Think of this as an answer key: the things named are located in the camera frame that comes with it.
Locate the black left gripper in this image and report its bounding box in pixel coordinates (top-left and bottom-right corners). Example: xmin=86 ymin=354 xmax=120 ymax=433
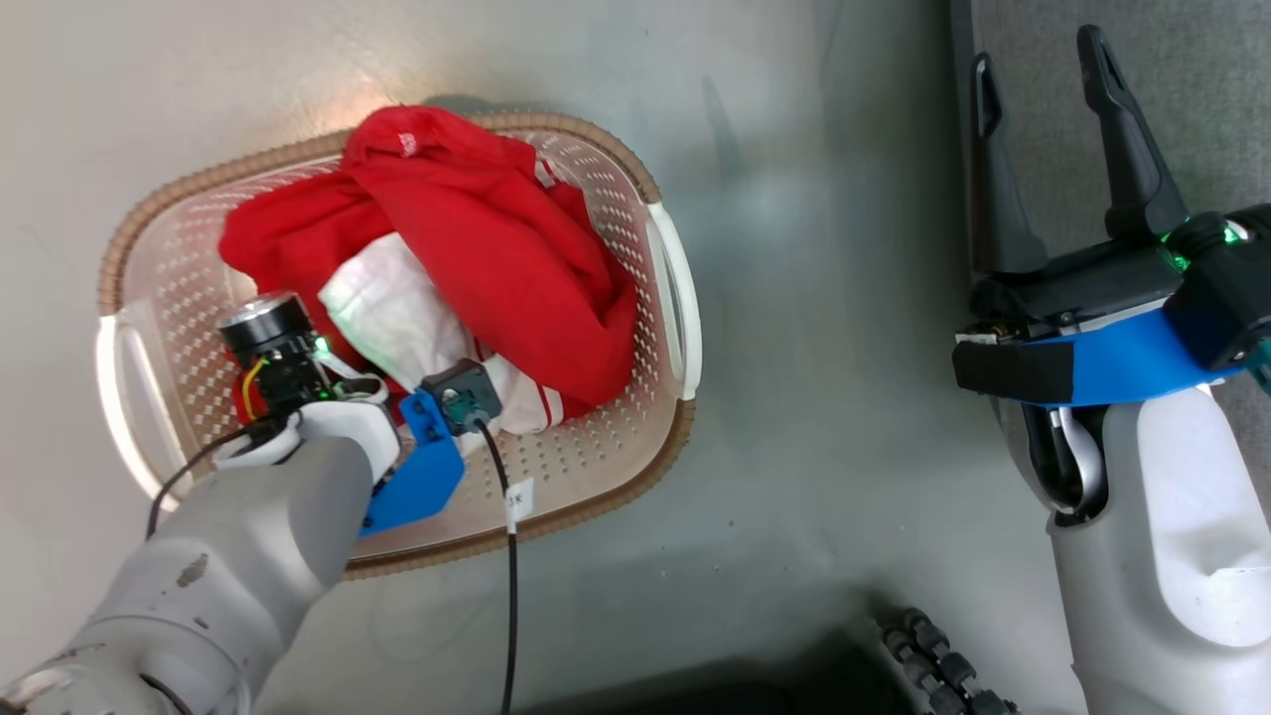
xmin=216 ymin=292 xmax=339 ymax=425

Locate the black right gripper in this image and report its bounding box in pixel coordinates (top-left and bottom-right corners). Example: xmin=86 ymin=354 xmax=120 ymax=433
xmin=956 ymin=24 xmax=1244 ymax=346

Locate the red and white striped garment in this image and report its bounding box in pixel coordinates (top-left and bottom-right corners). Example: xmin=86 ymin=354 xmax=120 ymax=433
xmin=218 ymin=104 xmax=639 ymax=433

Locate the grey fabric sofa seat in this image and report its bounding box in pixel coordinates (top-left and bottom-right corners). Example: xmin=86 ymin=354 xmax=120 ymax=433
xmin=948 ymin=0 xmax=1271 ymax=468

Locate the white perforated basket brown rim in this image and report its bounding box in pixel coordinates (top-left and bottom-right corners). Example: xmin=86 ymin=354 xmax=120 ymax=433
xmin=95 ymin=109 xmax=704 ymax=582

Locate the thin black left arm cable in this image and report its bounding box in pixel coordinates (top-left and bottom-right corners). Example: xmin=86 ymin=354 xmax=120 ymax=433
xmin=146 ymin=422 xmax=289 ymax=540

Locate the black left camera cable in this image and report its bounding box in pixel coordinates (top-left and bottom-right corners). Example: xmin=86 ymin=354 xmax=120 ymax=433
xmin=475 ymin=417 xmax=535 ymax=715

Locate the black cable drag chain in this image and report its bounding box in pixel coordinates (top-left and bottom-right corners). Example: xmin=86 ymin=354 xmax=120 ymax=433
xmin=872 ymin=606 xmax=1020 ymax=715

